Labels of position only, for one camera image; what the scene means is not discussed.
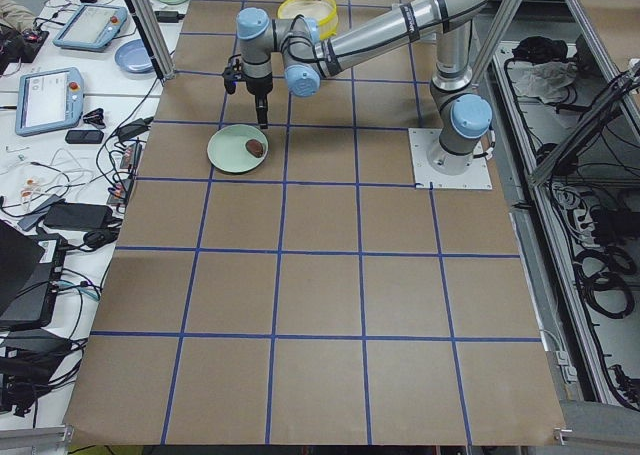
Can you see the far teach pendant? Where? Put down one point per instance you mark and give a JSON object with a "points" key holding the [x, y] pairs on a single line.
{"points": [[92, 27]]}

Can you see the near teach pendant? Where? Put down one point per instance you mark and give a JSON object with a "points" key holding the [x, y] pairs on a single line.
{"points": [[49, 101]]}

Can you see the crumpled white cloth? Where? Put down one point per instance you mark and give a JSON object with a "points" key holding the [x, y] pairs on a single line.
{"points": [[548, 82]]}

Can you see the yellow bamboo steamer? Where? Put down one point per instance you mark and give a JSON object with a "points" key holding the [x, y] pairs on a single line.
{"points": [[324, 12]]}

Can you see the blue plate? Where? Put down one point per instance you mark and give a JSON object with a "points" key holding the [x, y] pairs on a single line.
{"points": [[132, 57]]}

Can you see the black phone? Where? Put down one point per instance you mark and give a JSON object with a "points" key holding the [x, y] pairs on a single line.
{"points": [[84, 137]]}

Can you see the black laptop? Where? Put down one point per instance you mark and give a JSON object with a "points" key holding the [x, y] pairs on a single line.
{"points": [[31, 267]]}

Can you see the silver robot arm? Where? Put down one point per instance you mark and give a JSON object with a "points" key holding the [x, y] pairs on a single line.
{"points": [[308, 60]]}

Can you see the teach pendant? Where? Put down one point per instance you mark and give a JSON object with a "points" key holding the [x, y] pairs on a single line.
{"points": [[92, 27], [49, 101]]}

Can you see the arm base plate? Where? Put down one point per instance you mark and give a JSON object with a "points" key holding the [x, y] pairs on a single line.
{"points": [[434, 168]]}

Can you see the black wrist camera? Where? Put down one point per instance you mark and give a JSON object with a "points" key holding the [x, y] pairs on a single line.
{"points": [[233, 73]]}

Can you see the brown bun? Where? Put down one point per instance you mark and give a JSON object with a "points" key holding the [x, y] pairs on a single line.
{"points": [[255, 148]]}

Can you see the small black charger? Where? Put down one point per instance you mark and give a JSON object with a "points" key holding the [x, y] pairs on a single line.
{"points": [[168, 16]]}

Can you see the mint green plate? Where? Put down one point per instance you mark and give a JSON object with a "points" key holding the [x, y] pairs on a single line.
{"points": [[226, 148]]}

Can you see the black power adapter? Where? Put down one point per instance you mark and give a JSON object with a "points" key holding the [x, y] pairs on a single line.
{"points": [[78, 216]]}

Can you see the aluminium frame post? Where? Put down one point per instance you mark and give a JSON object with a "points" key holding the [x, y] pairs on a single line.
{"points": [[152, 38]]}

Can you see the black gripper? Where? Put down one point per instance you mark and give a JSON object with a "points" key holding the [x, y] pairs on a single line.
{"points": [[259, 88]]}

